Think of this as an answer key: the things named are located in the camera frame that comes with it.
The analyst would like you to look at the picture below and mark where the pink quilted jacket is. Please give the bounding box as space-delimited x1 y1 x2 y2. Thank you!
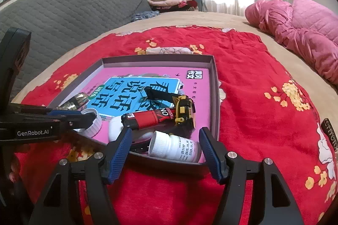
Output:
244 0 338 87

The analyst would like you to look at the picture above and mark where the brass pipe fitting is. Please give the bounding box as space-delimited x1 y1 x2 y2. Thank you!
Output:
57 101 78 110

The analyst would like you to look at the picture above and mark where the red floral blanket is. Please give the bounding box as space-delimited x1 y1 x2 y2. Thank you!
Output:
13 26 338 225

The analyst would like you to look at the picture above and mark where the white earbuds case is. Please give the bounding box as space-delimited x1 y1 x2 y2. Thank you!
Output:
108 115 152 142

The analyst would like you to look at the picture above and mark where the white pill bottle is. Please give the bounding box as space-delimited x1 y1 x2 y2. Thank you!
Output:
148 130 202 163

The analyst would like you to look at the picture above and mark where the black case with gold top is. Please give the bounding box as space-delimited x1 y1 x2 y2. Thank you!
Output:
75 92 89 106

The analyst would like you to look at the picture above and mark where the white plastic cap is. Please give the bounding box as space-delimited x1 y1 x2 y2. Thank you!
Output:
79 108 102 138

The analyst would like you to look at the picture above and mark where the grey quilted headboard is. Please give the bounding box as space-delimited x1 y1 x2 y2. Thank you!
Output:
0 0 152 104

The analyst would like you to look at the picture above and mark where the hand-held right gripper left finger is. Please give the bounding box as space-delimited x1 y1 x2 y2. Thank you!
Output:
28 127 132 225

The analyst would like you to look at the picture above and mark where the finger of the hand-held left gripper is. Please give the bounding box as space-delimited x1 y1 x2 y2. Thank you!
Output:
59 112 97 136
48 108 83 118

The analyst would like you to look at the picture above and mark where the blue patterned cloth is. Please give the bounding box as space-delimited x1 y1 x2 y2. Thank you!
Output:
131 11 160 22

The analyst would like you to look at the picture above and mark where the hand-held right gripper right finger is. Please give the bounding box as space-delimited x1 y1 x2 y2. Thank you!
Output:
199 127 304 225

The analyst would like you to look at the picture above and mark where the pink book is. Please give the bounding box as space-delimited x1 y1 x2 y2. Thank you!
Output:
58 67 210 163

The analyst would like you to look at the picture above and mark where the grey cardboard tray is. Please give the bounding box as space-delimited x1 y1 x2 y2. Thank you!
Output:
48 55 221 170

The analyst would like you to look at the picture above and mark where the red lighter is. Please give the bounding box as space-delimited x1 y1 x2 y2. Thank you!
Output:
121 107 176 130

